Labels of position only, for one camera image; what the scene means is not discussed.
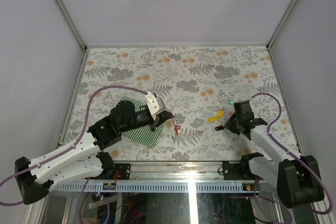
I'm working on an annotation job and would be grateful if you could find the red keyring fob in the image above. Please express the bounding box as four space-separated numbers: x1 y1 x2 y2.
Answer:
174 125 181 135

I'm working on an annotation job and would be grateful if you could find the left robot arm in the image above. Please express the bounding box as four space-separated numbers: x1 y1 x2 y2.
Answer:
15 100 173 205

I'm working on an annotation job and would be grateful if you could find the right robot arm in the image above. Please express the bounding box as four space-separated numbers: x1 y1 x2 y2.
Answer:
225 100 324 208

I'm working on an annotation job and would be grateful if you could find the green striped cloth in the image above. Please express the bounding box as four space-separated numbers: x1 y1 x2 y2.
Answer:
121 96 164 148

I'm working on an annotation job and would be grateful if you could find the yellow key tag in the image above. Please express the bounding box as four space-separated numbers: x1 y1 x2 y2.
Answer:
208 116 217 122
216 110 224 119

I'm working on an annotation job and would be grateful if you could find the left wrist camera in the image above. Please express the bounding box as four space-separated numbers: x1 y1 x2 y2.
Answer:
144 91 166 120

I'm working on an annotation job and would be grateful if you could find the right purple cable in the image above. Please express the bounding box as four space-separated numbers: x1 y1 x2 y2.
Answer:
248 92 332 224

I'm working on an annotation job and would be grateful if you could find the purple cable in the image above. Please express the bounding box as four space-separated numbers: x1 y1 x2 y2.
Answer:
0 86 148 207
248 92 332 224

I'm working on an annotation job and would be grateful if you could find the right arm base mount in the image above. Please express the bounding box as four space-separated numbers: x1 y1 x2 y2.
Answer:
217 161 255 180

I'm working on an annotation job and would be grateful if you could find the aluminium front rail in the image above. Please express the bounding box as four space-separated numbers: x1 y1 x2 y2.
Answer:
62 159 321 183

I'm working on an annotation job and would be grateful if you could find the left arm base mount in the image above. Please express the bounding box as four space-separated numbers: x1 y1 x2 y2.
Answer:
114 163 131 181

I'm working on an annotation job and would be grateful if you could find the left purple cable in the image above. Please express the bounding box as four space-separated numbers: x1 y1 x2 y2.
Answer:
0 86 148 207

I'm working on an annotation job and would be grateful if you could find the slotted cable duct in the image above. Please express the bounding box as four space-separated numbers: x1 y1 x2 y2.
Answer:
56 182 245 193

